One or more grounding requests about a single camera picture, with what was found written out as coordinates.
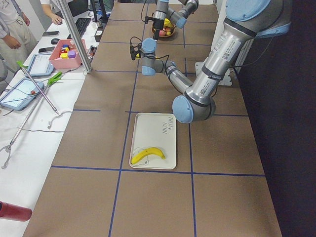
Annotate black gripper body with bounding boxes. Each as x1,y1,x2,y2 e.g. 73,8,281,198
145,16,164,40
130,43,143,60

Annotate yellow banana basket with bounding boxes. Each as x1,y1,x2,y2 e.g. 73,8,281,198
163,18,174,28

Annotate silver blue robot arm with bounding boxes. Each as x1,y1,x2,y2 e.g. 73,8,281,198
145,0,199,40
130,0,292,123

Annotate brown wicker basket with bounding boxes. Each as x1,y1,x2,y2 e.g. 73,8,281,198
158,19,176,38

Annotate white bear plate tray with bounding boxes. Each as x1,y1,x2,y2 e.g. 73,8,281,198
129,113,177,170

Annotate pink apple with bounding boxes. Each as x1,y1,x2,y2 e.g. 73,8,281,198
159,30,166,37

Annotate black keyboard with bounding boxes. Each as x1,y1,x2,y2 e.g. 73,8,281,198
76,17,91,38

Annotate pink bin of blocks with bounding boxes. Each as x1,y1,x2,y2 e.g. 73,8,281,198
49,39,82,69

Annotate black computer mouse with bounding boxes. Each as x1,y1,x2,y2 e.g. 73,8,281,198
51,38,59,45

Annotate black smartphone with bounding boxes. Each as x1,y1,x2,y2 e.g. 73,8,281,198
42,31,59,37

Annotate blue cased tablet far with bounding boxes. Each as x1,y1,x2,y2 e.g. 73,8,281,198
27,53,54,77

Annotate blue cased tablet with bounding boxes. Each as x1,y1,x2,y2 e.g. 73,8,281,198
27,53,54,77
0,78,44,111

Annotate blue cased tablet near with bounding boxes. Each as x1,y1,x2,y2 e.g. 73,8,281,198
0,78,44,111

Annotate red bottle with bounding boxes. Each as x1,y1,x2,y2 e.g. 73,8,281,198
0,201,33,222

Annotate aluminium frame post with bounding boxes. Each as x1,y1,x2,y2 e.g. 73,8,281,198
56,0,92,74

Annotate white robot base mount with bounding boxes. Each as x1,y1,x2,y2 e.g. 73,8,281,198
195,62,240,87

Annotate green handled reacher tool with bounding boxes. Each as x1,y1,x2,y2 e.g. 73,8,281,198
16,60,63,116

